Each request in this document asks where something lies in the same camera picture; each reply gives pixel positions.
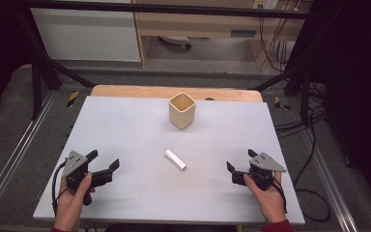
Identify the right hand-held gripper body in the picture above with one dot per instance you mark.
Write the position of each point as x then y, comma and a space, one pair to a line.
261, 170

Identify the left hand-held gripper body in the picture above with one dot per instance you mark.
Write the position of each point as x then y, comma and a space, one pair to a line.
74, 164

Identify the person's right hand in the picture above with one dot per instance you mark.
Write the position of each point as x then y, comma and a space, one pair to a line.
267, 201

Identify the person's left hand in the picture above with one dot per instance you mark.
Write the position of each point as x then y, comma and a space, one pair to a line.
71, 201

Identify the yellow black tape marker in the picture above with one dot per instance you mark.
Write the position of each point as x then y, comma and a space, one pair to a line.
72, 98
281, 103

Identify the person's right red sleeve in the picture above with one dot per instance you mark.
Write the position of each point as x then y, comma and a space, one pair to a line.
277, 226

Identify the person's red sleeve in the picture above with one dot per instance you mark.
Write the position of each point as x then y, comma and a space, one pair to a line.
56, 229
277, 226

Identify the white cylindrical tube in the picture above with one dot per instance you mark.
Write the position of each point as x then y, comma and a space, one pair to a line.
175, 159

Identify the person's left red sleeve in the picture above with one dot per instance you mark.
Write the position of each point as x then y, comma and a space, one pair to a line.
56, 229

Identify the light wooden table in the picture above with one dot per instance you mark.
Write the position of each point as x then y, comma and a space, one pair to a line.
141, 92

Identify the person's dark clothing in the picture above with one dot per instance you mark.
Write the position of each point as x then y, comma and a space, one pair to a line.
174, 228

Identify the beige square cup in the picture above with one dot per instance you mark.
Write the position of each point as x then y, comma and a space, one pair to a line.
182, 110

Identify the black metal stand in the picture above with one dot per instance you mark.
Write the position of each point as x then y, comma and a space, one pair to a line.
40, 71
298, 80

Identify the white cabinet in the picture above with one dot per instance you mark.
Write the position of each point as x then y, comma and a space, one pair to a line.
85, 34

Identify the white chair base with caster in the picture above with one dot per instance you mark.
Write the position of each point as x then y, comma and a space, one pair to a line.
177, 40

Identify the light wooden desk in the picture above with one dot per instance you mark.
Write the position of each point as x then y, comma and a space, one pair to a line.
206, 22

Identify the white power strip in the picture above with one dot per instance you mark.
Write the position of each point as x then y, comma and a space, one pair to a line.
265, 4

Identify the aluminium floor rail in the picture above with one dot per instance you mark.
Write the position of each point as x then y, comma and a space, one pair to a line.
16, 151
330, 183

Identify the black metal frame bar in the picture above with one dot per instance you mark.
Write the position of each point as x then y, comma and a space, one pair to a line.
174, 9

